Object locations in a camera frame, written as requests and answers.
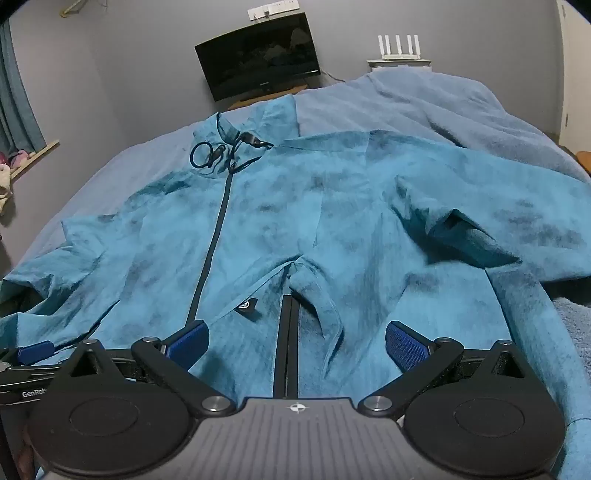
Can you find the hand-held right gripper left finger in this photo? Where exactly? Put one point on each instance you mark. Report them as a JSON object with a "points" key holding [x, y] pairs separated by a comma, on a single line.
{"points": [[189, 344]]}

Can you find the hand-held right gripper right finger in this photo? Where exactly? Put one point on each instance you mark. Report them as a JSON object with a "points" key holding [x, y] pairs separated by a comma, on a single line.
{"points": [[406, 346]]}

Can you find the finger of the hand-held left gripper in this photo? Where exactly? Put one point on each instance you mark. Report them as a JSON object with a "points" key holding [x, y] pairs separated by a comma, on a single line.
{"points": [[34, 353]]}

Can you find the teal zip jacket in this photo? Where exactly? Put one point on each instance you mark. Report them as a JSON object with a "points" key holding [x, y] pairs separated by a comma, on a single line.
{"points": [[369, 230]]}

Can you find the wooden window sill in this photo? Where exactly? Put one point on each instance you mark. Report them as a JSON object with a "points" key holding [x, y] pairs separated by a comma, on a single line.
{"points": [[39, 154]]}

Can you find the light blue blanket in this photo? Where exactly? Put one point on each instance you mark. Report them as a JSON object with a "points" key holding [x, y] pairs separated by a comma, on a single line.
{"points": [[415, 106]]}

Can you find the wooden monitor stand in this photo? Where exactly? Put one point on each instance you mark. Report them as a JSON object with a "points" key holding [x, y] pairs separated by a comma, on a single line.
{"points": [[258, 98]]}

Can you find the teal curtain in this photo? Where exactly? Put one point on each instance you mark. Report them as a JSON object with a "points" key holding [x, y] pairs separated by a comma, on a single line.
{"points": [[16, 92]]}

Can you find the white cabinet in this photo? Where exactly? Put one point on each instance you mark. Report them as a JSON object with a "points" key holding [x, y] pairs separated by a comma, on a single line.
{"points": [[399, 63]]}

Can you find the white router with antennas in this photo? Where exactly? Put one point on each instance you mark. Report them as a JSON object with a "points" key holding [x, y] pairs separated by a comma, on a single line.
{"points": [[399, 50]]}

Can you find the black flat screen monitor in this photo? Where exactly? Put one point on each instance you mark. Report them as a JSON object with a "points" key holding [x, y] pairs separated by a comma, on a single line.
{"points": [[258, 55]]}

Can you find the white door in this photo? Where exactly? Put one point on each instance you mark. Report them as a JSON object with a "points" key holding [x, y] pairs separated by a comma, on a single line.
{"points": [[575, 69]]}

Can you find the white wall socket strip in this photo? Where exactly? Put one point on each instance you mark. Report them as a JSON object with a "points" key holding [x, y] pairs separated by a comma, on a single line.
{"points": [[272, 9]]}

